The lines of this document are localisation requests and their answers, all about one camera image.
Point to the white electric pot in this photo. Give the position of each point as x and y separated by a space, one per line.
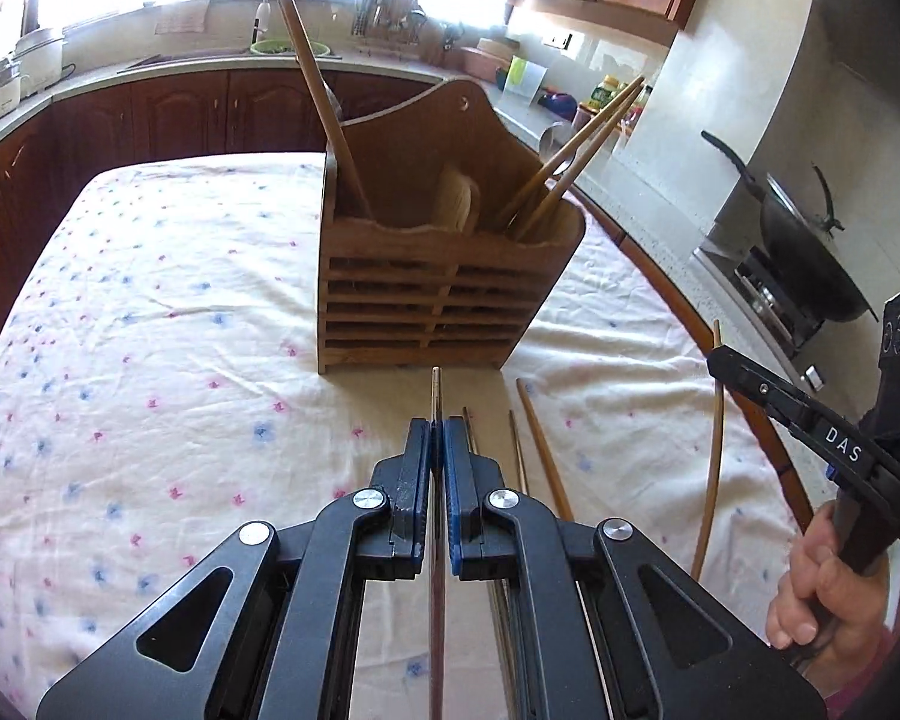
37 52

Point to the white green pitcher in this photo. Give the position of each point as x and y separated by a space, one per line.
525 79

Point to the person's right hand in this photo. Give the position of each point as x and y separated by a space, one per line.
806 585

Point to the dark thin chopsticks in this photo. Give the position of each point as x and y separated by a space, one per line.
468 424

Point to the metal dish rack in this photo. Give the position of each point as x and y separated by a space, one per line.
390 7

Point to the wooden utensil holder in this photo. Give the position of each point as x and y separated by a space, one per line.
420 300

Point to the long bamboo chopstick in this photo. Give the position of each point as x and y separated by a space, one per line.
709 480
540 442

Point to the small white steamer pot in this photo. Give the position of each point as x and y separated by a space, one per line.
4 86

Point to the green wash basin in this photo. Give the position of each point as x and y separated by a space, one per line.
274 47

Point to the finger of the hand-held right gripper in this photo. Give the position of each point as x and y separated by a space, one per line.
795 416

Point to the chrome sink faucet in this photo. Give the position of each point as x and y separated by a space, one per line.
259 7

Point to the dark brown chopstick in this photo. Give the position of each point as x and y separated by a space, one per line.
311 67
436 397

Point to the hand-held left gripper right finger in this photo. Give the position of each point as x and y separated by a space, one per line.
454 480

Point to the hanging dish cloth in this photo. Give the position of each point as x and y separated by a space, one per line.
180 19

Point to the single wall socket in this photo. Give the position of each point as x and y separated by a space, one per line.
556 40

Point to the blue container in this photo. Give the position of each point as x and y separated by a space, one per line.
559 102

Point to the wooden base cabinets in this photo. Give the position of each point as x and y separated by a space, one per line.
157 112

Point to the range hood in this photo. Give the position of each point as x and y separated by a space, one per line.
870 15

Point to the gas stove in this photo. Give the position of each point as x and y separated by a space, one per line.
776 296

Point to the pale wooden spatula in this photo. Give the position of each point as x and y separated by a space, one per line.
457 199

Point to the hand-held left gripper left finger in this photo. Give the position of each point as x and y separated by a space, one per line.
420 465

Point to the black wok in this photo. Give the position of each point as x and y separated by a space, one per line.
810 240

